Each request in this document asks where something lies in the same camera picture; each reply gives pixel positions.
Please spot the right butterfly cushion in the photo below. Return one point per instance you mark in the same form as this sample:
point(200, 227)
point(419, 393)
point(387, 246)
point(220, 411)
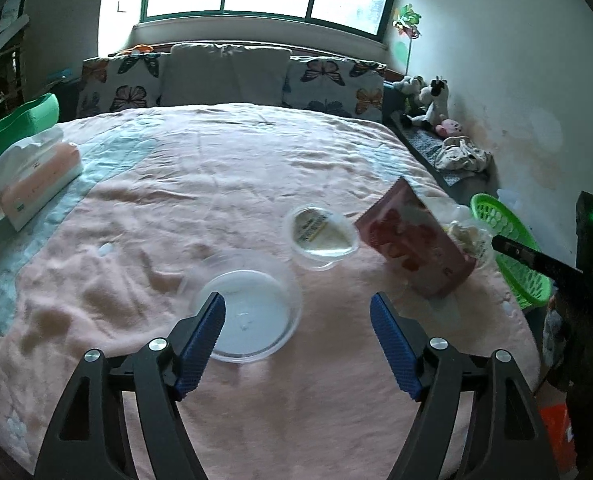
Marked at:
point(343, 87)

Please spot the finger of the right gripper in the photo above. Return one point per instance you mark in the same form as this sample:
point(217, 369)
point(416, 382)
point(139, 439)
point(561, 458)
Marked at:
point(541, 259)

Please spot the pink snack bag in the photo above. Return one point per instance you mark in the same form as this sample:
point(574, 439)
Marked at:
point(402, 229)

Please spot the butterfly cushion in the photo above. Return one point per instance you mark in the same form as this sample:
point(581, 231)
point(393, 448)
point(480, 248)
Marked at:
point(109, 85)
point(343, 87)

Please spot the clear plastic bag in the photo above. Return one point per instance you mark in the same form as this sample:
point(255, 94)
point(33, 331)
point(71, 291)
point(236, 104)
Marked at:
point(470, 234)

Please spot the pink blanket table cover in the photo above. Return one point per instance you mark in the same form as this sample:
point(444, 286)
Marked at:
point(170, 200)

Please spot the left butterfly cushion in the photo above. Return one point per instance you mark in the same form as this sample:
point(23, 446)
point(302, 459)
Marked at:
point(109, 85)

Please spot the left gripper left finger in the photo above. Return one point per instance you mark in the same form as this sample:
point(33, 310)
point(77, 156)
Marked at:
point(87, 434)

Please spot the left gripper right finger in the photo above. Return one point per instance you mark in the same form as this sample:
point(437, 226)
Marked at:
point(506, 438)

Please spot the green plastic basin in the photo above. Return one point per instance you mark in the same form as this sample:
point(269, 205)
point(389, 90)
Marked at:
point(28, 119)

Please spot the white plush toy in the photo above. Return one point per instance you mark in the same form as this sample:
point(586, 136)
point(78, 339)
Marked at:
point(410, 85)

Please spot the pink pig plush toy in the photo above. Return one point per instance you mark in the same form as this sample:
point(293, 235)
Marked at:
point(447, 128)

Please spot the cow plush toy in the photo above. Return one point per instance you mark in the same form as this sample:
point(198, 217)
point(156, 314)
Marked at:
point(436, 100)

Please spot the colourful pinwheel toy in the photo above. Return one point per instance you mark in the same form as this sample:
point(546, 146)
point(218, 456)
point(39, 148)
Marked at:
point(406, 23)

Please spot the round clear lid with label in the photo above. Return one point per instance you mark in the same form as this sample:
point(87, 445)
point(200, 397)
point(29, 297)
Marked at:
point(318, 237)

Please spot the clear round plastic container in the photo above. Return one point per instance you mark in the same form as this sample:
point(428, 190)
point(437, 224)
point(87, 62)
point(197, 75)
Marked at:
point(263, 302)

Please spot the crumpled cream cloth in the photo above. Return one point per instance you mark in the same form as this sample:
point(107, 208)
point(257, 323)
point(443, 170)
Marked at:
point(459, 153)

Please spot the pink tissue box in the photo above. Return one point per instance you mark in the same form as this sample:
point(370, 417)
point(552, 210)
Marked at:
point(34, 170)

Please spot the white middle cushion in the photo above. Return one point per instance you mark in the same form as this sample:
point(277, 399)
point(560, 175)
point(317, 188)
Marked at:
point(224, 73)

